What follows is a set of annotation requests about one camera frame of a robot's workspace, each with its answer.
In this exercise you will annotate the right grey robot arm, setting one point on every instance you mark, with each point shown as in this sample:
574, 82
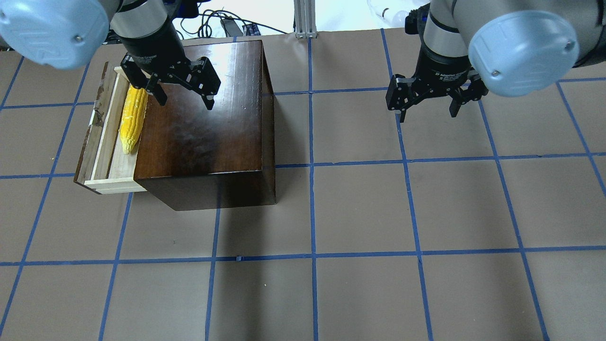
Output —
470, 48

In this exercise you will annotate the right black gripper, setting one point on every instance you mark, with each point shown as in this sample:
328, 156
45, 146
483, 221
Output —
442, 71

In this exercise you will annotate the aluminium frame post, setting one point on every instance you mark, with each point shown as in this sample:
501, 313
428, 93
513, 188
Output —
305, 19

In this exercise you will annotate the yellow corn cob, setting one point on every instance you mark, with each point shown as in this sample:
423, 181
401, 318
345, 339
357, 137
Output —
132, 118

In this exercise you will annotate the silver drawer handle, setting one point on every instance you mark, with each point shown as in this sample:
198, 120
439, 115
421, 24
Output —
99, 108

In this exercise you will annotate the dark wooden drawer cabinet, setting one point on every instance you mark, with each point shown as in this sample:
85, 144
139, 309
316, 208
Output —
192, 158

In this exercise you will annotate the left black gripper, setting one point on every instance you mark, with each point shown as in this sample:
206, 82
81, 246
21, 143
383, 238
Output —
154, 49

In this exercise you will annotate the white light bulb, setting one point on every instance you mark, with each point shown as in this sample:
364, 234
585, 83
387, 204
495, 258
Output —
394, 18

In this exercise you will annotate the black power adapter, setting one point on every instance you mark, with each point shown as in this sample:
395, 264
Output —
231, 27

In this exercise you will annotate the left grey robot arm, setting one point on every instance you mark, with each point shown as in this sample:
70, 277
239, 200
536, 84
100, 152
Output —
66, 34

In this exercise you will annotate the wooden drawer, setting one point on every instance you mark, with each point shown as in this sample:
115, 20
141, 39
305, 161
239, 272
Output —
102, 167

